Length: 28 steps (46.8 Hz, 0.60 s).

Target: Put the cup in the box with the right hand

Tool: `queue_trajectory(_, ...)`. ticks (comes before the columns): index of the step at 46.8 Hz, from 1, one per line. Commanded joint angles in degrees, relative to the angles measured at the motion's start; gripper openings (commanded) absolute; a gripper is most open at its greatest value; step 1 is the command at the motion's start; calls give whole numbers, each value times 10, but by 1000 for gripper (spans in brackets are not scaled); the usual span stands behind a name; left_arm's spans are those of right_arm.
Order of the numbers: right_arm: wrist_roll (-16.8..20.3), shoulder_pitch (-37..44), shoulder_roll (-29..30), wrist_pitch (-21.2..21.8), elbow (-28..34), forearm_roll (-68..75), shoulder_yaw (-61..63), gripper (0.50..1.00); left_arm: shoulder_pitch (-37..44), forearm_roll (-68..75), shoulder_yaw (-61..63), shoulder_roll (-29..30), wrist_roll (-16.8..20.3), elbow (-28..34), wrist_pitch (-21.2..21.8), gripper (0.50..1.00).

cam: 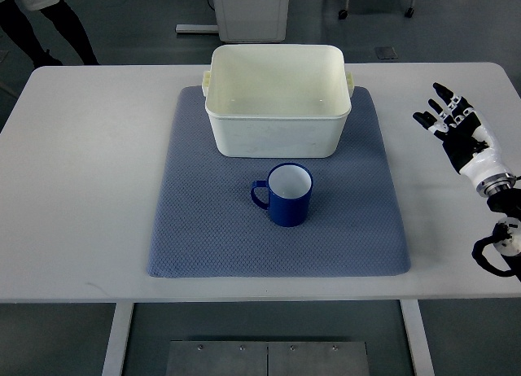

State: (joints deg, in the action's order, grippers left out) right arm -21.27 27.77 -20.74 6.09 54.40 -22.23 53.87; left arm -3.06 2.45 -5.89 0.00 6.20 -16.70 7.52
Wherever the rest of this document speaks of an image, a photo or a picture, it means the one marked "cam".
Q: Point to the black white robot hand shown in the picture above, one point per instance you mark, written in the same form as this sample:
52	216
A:
471	147

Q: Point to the blue mug white inside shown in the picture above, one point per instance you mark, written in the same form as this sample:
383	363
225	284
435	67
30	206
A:
285	194

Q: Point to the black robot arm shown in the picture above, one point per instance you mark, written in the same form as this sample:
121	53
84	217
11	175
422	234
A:
504	198

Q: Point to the cream plastic box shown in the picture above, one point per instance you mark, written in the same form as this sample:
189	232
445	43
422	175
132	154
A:
277	100

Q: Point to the grey floor socket cover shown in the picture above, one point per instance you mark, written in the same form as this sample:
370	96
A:
385	53

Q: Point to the wheeled cart legs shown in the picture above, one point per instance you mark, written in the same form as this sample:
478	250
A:
375	7

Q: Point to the white right table leg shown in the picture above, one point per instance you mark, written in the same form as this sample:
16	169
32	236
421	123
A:
417	339

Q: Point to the white table leg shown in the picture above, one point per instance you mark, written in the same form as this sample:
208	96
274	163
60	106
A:
118	339
417	339

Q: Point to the blue-grey textured mat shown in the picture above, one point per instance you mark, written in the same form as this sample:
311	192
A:
206	224

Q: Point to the metal floor plate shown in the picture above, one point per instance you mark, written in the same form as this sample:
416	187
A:
267	358

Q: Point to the white left table leg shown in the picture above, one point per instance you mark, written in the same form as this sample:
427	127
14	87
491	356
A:
118	339

